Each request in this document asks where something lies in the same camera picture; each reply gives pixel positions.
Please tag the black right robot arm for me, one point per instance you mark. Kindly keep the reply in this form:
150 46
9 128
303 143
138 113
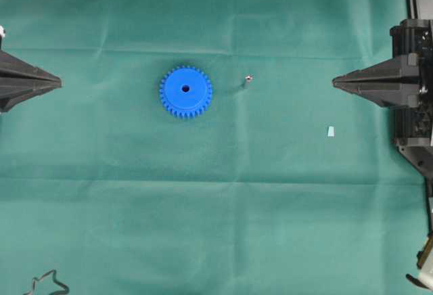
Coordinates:
418 10

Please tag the small pale tape piece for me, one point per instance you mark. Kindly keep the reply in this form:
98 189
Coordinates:
331 131

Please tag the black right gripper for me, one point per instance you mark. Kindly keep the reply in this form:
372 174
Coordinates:
411 67

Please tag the green table cloth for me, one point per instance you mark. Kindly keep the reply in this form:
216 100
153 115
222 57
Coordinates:
100 183

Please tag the blue plastic gear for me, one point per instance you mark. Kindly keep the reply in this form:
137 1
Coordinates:
185 92

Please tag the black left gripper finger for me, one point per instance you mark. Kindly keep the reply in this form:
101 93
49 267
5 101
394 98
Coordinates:
16 68
13 94

